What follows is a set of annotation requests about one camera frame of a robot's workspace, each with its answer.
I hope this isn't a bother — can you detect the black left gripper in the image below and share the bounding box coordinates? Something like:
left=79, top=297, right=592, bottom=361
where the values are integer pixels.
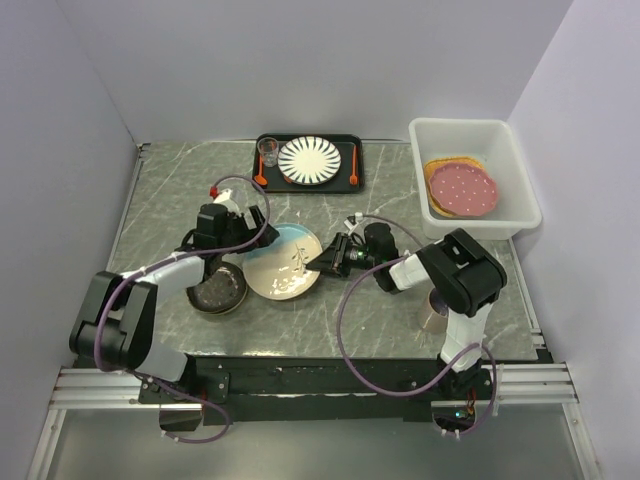
left=217, top=205, right=279, bottom=254

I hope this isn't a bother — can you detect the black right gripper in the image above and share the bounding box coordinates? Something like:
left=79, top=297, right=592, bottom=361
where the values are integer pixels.
left=307, top=232, right=381, bottom=278

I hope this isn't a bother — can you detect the blue grey plate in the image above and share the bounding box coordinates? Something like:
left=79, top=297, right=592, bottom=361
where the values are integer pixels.
left=242, top=223, right=323, bottom=301

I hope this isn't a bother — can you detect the dark metallic bowl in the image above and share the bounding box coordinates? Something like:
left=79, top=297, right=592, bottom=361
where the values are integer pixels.
left=186, top=262, right=248, bottom=315

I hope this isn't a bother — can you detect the pink polka dot plate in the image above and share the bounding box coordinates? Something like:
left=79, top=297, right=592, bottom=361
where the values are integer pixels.
left=430, top=163, right=499, bottom=217

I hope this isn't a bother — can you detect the orange woven pattern plate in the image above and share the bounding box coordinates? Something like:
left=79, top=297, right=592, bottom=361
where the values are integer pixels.
left=423, top=156, right=485, bottom=218

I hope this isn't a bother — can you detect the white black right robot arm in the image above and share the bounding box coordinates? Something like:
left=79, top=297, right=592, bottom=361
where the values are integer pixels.
left=305, top=221, right=507, bottom=398

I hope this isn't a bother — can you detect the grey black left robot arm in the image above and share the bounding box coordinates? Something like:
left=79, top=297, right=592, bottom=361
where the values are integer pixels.
left=69, top=203, right=279, bottom=402

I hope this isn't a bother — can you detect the white plastic bin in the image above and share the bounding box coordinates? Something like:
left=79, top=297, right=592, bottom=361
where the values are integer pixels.
left=409, top=118, right=542, bottom=240

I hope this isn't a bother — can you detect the orange spoon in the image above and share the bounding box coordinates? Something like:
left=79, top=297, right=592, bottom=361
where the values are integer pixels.
left=254, top=156, right=268, bottom=187

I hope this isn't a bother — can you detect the clear drinking glass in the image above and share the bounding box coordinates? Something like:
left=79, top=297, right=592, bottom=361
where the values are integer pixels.
left=256, top=136, right=279, bottom=167

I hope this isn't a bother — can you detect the striped white blue plate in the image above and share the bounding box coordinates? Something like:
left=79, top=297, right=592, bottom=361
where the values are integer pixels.
left=278, top=136, right=342, bottom=186

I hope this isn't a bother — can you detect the orange fork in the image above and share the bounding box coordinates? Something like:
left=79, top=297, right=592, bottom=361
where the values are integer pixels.
left=349, top=145, right=359, bottom=186

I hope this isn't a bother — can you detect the black serving tray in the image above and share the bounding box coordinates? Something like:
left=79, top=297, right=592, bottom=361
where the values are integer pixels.
left=251, top=133, right=365, bottom=195

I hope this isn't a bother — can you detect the pink beige mug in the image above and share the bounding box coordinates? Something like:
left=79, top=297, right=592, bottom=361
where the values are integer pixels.
left=418, top=289, right=449, bottom=334

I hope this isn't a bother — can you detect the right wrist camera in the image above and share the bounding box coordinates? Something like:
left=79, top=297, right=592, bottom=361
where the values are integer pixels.
left=344, top=212, right=364, bottom=229

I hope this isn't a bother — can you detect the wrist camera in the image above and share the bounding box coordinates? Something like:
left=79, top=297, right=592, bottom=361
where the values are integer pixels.
left=209, top=186, right=240, bottom=214
left=344, top=212, right=364, bottom=229

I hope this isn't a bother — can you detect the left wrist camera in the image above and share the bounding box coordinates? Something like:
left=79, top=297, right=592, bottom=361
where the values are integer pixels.
left=209, top=186, right=240, bottom=214

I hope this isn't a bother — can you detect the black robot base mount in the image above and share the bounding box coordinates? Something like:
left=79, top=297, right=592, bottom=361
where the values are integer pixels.
left=138, top=356, right=496, bottom=432

